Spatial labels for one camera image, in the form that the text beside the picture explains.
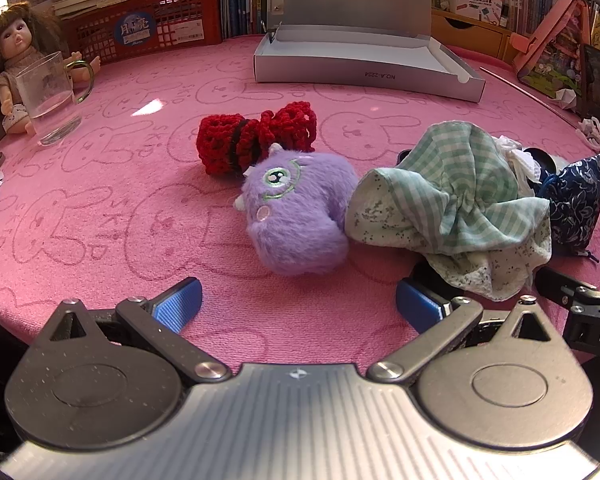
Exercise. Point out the navy floral scrunchie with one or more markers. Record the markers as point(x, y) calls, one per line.
point(575, 200)

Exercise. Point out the metal rod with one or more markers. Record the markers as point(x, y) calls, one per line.
point(525, 92)

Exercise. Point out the glass cup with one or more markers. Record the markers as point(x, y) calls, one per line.
point(45, 100)

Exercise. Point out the doll with brown hair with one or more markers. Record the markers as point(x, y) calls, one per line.
point(15, 35)

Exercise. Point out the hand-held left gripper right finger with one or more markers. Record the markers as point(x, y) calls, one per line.
point(420, 310)

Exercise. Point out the white paper origami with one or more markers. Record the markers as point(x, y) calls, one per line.
point(565, 99)

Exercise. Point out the red crocheted scrunchie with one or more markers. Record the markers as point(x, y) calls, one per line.
point(220, 140)

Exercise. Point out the green gingham scrunchie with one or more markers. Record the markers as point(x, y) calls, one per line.
point(445, 185)

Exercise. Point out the pink cardboard toy house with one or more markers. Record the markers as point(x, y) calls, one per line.
point(555, 45)

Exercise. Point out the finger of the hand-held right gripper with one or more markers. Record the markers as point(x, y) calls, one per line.
point(560, 285)

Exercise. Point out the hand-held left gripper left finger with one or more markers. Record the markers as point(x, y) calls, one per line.
point(177, 305)

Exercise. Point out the pink rabbit print blanket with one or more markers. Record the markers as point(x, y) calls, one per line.
point(105, 210)

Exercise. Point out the red plastic crate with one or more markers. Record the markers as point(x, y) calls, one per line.
point(180, 20)

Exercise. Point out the white tissue wad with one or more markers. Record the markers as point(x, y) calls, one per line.
point(520, 160)

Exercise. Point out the black round cap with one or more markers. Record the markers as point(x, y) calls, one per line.
point(542, 160)

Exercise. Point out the purple plush toy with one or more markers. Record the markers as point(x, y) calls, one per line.
point(300, 220)

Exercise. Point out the wooden drawer organizer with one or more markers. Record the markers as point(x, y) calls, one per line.
point(460, 30)

